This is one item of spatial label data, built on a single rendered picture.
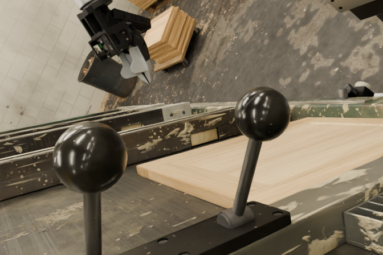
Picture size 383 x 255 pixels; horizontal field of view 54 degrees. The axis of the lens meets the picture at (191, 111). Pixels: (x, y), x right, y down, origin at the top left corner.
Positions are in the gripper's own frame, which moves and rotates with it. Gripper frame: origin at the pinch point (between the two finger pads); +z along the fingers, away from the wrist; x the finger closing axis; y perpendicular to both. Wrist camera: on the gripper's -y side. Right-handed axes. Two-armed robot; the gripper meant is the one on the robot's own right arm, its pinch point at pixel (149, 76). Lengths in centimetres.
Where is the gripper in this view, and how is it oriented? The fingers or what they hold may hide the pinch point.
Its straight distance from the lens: 89.8
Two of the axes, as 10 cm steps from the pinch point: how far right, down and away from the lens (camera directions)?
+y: -5.0, 4.9, -7.1
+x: 7.0, -2.4, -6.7
